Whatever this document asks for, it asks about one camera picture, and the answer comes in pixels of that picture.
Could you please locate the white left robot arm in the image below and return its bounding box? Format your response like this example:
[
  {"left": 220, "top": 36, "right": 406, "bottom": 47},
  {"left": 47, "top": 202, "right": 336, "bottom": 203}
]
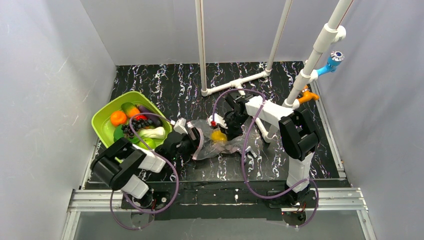
[{"left": 90, "top": 126, "right": 205, "bottom": 199}]

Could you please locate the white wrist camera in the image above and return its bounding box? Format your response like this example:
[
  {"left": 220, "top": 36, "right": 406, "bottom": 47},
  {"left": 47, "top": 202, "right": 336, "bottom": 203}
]
[
  {"left": 170, "top": 118, "right": 188, "bottom": 135},
  {"left": 207, "top": 113, "right": 228, "bottom": 130}
]

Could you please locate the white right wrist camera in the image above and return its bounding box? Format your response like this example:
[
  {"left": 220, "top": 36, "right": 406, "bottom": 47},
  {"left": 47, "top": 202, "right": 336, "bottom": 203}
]
[{"left": 207, "top": 113, "right": 228, "bottom": 130}]

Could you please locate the purple fake eggplant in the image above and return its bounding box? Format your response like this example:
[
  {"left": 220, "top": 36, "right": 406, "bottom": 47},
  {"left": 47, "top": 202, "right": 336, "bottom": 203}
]
[{"left": 136, "top": 104, "right": 163, "bottom": 127}]

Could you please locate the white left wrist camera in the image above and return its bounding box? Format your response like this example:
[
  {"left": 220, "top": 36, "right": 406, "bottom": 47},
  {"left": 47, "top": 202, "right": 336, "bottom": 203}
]
[{"left": 170, "top": 118, "right": 188, "bottom": 135}]

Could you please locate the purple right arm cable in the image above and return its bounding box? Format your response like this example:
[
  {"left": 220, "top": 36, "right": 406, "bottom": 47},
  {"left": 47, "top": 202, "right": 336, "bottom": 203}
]
[{"left": 211, "top": 88, "right": 320, "bottom": 229}]

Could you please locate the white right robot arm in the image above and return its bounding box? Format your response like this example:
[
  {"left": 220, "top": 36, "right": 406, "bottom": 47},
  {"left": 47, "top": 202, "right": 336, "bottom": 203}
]
[{"left": 224, "top": 92, "right": 320, "bottom": 205}]

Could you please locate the blue tap valve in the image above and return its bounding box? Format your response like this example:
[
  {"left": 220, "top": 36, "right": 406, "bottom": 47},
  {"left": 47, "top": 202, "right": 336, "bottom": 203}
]
[{"left": 316, "top": 51, "right": 345, "bottom": 77}]

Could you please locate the clear zip top bag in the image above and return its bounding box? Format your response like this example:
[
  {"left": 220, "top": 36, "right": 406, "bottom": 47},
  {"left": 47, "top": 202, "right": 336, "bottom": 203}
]
[{"left": 190, "top": 119, "right": 244, "bottom": 161}]

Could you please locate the dark fake grape bunch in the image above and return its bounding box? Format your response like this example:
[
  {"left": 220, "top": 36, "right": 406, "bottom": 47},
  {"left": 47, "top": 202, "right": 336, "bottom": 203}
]
[{"left": 120, "top": 118, "right": 154, "bottom": 138}]

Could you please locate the white PVC pipe frame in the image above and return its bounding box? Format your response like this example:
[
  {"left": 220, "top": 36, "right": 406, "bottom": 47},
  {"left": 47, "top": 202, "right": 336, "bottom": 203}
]
[{"left": 194, "top": 0, "right": 355, "bottom": 144}]

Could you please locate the aluminium frame rail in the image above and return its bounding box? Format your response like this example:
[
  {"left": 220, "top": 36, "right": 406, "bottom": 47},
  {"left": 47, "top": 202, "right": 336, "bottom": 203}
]
[{"left": 61, "top": 187, "right": 377, "bottom": 240}]

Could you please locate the yellow fake fruit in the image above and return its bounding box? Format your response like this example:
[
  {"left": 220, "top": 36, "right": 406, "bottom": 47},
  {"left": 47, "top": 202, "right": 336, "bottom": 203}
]
[{"left": 210, "top": 129, "right": 228, "bottom": 143}]

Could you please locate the green fake leafy vegetable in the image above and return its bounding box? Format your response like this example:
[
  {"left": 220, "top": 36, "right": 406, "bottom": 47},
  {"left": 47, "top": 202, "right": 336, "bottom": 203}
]
[{"left": 113, "top": 125, "right": 167, "bottom": 147}]

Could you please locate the red fake apple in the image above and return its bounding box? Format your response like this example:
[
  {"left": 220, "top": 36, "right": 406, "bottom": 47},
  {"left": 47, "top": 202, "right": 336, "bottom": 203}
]
[{"left": 134, "top": 115, "right": 148, "bottom": 121}]

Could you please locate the yellow green fake mango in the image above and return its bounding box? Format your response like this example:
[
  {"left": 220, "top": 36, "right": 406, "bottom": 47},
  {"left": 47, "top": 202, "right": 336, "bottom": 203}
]
[{"left": 121, "top": 102, "right": 141, "bottom": 119}]

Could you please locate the orange fake fruit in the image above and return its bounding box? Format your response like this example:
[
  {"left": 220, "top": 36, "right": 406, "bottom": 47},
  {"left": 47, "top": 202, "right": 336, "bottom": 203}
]
[{"left": 109, "top": 110, "right": 128, "bottom": 127}]

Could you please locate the orange tap valve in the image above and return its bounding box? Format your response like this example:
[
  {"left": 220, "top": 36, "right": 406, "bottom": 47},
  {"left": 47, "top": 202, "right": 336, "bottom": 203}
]
[{"left": 297, "top": 85, "right": 320, "bottom": 104}]

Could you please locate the lime green plastic basin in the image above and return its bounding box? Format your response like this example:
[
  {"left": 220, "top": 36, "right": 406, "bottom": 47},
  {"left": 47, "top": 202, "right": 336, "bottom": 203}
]
[{"left": 91, "top": 91, "right": 164, "bottom": 148}]

